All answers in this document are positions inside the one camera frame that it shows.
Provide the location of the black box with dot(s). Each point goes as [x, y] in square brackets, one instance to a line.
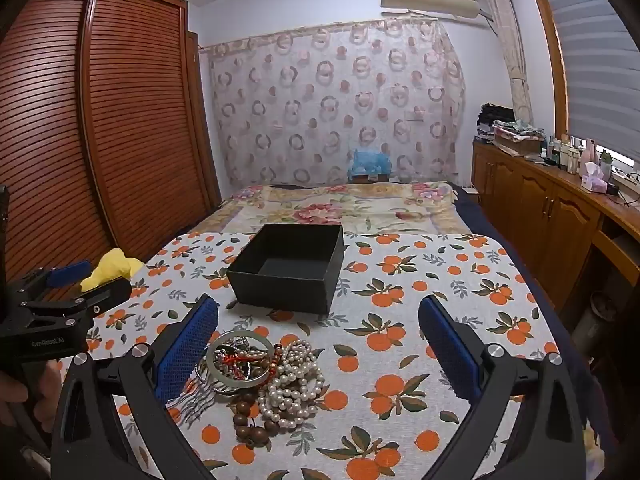
[280, 290]

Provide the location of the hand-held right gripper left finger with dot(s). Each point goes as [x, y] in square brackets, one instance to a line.
[187, 345]

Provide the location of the grey window blind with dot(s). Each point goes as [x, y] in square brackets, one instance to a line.
[600, 60]

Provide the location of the orange fruit print blanket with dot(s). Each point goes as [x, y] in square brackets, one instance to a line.
[400, 310]

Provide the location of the tied beige side curtain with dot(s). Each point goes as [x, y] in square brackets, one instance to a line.
[510, 50]

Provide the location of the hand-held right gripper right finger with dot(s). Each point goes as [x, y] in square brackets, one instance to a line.
[450, 345]

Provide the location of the patterned headboard cover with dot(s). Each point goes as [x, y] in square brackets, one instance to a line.
[310, 100]

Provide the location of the row of cosmetic bottles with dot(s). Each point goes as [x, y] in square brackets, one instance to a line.
[562, 152]

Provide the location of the wooden side cabinet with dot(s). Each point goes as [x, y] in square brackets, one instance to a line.
[540, 210]

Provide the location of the pile of folded patterned cloths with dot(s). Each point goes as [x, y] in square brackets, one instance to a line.
[517, 132]

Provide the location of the person's left hand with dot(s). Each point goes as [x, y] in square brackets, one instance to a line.
[15, 400]

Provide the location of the brown cardboard box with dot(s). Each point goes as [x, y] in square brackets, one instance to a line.
[370, 178]

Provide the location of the stack of dark clothes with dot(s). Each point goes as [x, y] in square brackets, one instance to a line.
[495, 115]

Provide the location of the blue plastic bag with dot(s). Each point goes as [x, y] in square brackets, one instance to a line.
[370, 160]

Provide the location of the yellow cloth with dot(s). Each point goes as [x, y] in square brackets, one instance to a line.
[112, 265]

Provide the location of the wooden window frame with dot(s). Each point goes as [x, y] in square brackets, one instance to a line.
[547, 50]

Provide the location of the brown slatted wooden wardrobe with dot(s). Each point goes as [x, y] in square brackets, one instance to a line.
[125, 110]

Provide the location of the pale green bangle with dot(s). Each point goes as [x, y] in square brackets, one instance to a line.
[250, 335]

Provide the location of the pink tissue box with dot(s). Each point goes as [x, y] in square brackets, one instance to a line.
[593, 177]

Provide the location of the small green plant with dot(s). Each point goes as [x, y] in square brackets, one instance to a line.
[606, 160]

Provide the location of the floral bed blanket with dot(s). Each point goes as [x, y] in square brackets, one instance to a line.
[320, 210]

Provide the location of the pink bottle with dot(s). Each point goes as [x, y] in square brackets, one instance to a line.
[588, 155]

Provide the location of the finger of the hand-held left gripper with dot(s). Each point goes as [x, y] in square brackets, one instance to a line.
[107, 292]
[70, 271]

